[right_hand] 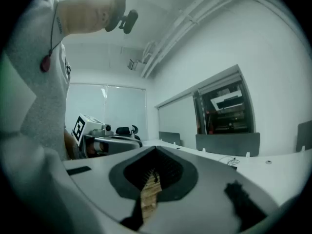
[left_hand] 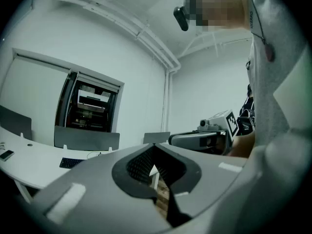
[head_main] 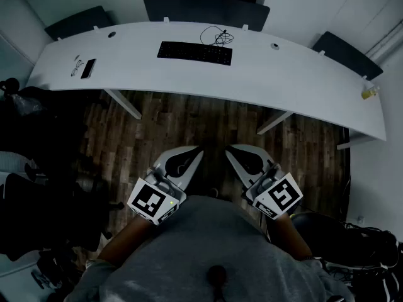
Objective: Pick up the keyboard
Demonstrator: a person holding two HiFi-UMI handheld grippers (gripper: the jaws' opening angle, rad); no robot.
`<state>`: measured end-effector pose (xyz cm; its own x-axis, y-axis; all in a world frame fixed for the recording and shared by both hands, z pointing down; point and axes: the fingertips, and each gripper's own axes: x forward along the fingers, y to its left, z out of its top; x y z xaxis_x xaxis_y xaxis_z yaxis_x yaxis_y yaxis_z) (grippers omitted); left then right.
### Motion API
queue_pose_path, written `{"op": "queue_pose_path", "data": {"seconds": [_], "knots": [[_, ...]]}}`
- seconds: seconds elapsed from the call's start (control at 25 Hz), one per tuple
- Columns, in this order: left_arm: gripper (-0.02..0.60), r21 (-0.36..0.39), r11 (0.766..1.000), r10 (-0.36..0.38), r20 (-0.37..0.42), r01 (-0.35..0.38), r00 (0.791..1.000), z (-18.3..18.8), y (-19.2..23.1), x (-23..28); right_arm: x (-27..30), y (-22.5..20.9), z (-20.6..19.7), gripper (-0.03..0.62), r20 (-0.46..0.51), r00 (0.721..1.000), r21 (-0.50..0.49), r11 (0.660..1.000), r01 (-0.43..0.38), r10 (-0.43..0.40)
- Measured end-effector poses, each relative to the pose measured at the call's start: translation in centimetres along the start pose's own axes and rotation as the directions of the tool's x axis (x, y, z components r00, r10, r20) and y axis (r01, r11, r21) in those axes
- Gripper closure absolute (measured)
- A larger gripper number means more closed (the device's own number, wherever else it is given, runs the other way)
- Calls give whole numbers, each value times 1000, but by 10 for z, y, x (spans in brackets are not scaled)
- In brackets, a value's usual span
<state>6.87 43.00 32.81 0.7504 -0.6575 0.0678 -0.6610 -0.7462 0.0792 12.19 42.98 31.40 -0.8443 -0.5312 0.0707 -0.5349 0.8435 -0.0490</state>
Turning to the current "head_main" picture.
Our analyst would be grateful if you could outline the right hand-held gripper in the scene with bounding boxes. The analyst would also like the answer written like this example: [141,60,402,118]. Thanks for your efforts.
[225,144,304,220]

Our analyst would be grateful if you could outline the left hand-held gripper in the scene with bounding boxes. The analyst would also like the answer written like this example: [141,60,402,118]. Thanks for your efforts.
[127,145,205,226]

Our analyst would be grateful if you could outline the black keyboard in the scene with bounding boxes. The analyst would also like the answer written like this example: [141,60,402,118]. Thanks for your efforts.
[156,40,234,67]

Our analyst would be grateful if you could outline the person's left forearm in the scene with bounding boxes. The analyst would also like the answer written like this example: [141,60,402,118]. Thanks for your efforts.
[96,214,158,267]

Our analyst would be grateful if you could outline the person's right forearm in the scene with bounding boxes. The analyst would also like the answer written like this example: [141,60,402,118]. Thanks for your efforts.
[267,212,315,261]

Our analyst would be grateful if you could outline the white desk leg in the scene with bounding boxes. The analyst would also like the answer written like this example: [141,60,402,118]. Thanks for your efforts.
[336,130,387,150]
[256,111,294,135]
[103,89,143,120]

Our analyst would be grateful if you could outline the person's grey shirt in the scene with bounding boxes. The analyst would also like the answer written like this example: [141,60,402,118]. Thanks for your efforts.
[62,195,356,302]

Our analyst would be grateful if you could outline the black round seat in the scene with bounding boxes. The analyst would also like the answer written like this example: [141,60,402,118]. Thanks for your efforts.
[291,211,399,269]

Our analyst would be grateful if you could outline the black smartphone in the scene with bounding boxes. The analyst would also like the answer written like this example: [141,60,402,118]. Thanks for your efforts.
[80,58,98,80]

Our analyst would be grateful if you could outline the yellow bottle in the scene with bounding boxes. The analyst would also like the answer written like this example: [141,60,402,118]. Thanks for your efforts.
[361,85,381,101]

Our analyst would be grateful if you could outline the thin-framed eyeglasses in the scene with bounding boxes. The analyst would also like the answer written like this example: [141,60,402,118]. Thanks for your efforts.
[71,59,85,77]

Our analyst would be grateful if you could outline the pile of black bags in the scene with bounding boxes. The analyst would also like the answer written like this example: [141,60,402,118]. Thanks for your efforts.
[0,77,101,172]

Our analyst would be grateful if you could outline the black office chair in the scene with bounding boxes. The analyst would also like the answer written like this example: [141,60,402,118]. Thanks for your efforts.
[4,172,125,262]

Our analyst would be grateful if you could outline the wide dark desk divider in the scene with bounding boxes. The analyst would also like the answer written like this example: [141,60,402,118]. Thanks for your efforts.
[143,0,271,33]

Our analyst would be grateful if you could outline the white mesh chair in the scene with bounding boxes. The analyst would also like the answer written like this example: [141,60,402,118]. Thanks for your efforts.
[0,151,48,201]

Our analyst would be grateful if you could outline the black coiled cable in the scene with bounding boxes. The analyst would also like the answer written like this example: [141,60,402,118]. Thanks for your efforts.
[200,25,236,47]

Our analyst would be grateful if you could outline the tangle of floor cables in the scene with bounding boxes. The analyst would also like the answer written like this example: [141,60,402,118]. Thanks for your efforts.
[324,220,403,302]

